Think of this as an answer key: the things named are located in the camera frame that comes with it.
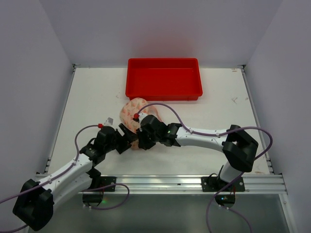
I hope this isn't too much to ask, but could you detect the floral mesh laundry bag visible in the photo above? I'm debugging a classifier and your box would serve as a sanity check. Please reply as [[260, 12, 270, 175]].
[[119, 97, 164, 150]]

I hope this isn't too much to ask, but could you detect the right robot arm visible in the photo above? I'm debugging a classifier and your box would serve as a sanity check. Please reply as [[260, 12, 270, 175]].
[[136, 113, 258, 183]]

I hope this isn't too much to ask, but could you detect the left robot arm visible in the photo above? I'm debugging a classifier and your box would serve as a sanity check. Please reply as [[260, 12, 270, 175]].
[[13, 124, 138, 231]]

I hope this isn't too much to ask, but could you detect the red plastic tray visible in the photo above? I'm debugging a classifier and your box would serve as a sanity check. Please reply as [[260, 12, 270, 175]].
[[125, 58, 203, 101]]

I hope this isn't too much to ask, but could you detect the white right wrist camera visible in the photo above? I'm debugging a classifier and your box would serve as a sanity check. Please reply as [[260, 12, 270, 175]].
[[132, 113, 143, 123]]

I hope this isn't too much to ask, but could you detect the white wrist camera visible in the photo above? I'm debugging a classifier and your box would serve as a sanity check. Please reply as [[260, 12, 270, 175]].
[[132, 113, 143, 123], [97, 117, 114, 129]]

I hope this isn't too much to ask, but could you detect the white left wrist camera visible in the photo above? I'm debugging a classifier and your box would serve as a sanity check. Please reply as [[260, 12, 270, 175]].
[[97, 117, 114, 129]]

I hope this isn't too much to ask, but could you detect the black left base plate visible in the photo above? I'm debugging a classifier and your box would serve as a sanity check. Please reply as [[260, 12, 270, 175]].
[[98, 176, 117, 192]]

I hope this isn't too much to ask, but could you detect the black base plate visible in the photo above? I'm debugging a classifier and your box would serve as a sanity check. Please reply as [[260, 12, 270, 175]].
[[201, 173, 246, 192], [98, 176, 117, 192]]

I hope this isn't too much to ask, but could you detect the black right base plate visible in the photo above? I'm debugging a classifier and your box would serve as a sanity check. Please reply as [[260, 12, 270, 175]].
[[201, 173, 246, 192]]

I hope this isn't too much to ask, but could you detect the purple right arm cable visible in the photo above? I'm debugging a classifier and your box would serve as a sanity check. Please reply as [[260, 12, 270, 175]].
[[136, 103, 273, 233]]

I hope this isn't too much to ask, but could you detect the aluminium mounting rail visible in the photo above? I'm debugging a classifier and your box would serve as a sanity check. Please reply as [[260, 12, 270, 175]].
[[99, 175, 287, 195]]

